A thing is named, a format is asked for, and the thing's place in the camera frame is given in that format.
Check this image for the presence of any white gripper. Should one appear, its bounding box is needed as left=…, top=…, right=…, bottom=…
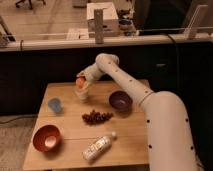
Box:
left=76, top=64, right=103, bottom=82

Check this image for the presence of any wooden table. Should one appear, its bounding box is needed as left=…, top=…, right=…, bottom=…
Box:
left=23, top=81, right=148, bottom=171

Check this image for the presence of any black office chair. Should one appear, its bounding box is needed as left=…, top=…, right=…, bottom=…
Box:
left=15, top=0, right=46, bottom=10

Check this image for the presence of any wooden post on counter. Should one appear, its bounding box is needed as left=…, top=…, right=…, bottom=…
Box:
left=94, top=9, right=104, bottom=44

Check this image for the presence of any white plastic bottle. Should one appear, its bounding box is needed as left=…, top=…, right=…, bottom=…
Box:
left=82, top=132, right=117, bottom=161

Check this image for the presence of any blue plastic cup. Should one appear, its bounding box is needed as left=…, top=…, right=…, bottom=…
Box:
left=48, top=98, right=62, bottom=113

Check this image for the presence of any white cardboard box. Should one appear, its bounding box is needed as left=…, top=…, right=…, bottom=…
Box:
left=85, top=2, right=120, bottom=37

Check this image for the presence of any purple bowl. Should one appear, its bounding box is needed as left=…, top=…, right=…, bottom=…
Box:
left=109, top=90, right=133, bottom=112

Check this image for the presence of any red orange bowl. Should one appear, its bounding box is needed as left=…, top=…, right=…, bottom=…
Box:
left=33, top=125, right=61, bottom=152

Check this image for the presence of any bunch of red grapes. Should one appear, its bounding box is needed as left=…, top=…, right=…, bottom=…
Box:
left=82, top=110, right=113, bottom=125

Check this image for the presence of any black cable on floor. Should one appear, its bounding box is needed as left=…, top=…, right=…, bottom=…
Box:
left=0, top=114, right=38, bottom=125

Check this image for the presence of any white angled bracket right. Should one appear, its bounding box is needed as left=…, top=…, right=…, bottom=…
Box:
left=183, top=4, right=208, bottom=40

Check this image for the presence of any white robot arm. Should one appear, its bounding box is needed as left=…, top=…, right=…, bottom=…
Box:
left=77, top=53, right=199, bottom=171

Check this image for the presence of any white paper cup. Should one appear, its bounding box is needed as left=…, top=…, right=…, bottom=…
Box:
left=76, top=85, right=89, bottom=102

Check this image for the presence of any orange yellow apple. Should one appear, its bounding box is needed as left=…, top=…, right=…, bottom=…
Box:
left=76, top=77, right=86, bottom=89

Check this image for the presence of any dark bowl on desk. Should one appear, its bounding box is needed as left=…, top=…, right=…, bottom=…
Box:
left=119, top=19, right=132, bottom=30

